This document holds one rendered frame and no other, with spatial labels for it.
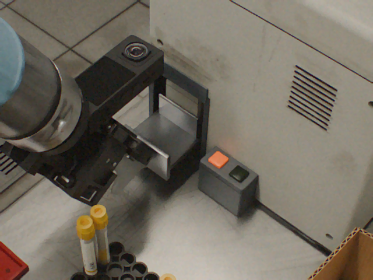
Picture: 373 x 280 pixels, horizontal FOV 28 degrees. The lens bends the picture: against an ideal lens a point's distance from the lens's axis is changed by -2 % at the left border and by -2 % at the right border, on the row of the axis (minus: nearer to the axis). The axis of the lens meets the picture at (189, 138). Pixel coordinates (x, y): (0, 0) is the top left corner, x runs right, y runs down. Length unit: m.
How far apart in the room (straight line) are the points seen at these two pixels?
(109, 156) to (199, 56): 0.14
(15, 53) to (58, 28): 1.82
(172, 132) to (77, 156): 0.18
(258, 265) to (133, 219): 0.14
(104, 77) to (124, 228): 0.20
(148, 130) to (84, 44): 1.46
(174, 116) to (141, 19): 1.53
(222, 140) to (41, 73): 0.30
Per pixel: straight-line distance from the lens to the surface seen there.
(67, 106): 0.60
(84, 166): 0.68
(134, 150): 0.70
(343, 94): 0.65
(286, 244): 0.82
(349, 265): 0.71
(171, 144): 0.83
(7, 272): 0.80
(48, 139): 0.61
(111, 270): 0.77
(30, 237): 0.82
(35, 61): 0.56
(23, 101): 0.55
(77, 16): 2.39
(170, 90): 0.83
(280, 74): 0.68
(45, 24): 2.37
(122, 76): 0.69
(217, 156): 0.81
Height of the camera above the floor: 1.56
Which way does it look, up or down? 50 degrees down
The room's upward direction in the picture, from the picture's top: 3 degrees clockwise
